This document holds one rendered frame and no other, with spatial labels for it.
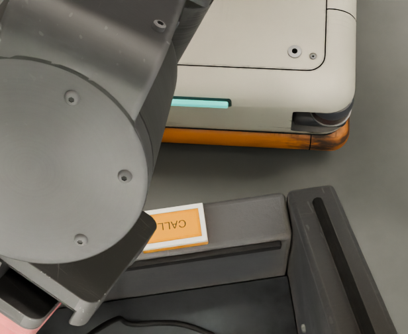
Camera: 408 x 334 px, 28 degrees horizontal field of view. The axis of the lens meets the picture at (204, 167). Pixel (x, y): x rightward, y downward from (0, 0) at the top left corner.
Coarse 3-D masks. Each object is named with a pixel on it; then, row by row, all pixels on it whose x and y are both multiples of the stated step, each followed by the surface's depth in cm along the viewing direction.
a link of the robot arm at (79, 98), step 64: (64, 0) 18; (128, 0) 19; (192, 0) 22; (0, 64) 18; (64, 64) 18; (128, 64) 18; (0, 128) 19; (64, 128) 19; (128, 128) 19; (0, 192) 20; (64, 192) 20; (128, 192) 20; (64, 256) 21
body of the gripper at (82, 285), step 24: (144, 216) 34; (120, 240) 32; (144, 240) 33; (24, 264) 29; (48, 264) 29; (72, 264) 30; (96, 264) 30; (120, 264) 31; (48, 288) 29; (72, 288) 29; (96, 288) 30
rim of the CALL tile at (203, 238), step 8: (168, 208) 63; (176, 208) 63; (184, 208) 63; (192, 208) 63; (200, 208) 63; (200, 216) 63; (176, 240) 62; (184, 240) 62; (192, 240) 62; (200, 240) 62; (144, 248) 62; (152, 248) 62; (160, 248) 62
